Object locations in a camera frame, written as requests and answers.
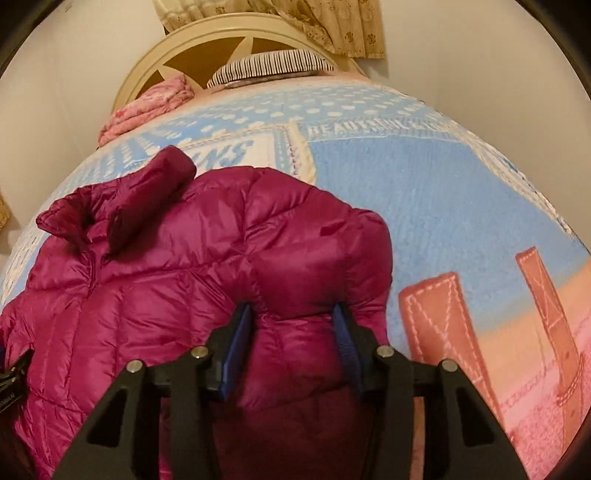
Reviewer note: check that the magenta puffer jacket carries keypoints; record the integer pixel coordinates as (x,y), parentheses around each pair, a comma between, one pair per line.
(184,277)

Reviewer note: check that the cream wooden headboard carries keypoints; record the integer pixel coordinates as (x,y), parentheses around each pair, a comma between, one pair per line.
(152,60)

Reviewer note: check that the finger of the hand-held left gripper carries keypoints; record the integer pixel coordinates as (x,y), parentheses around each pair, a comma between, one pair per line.
(16,367)

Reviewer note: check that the striped pillow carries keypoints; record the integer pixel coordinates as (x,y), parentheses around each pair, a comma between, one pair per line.
(272,64)

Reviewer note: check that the beige floral curtain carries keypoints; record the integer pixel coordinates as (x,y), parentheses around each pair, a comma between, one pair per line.
(341,27)
(3,210)

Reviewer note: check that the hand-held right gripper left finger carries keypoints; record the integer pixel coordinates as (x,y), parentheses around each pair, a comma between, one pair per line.
(235,350)

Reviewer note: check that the blue and pink printed blanket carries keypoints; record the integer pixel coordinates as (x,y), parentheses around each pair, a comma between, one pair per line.
(415,184)

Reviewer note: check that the pink folded blanket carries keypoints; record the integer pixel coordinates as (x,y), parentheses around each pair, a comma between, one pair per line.
(138,115)

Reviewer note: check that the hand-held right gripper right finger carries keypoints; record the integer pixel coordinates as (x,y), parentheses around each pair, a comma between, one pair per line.
(348,350)

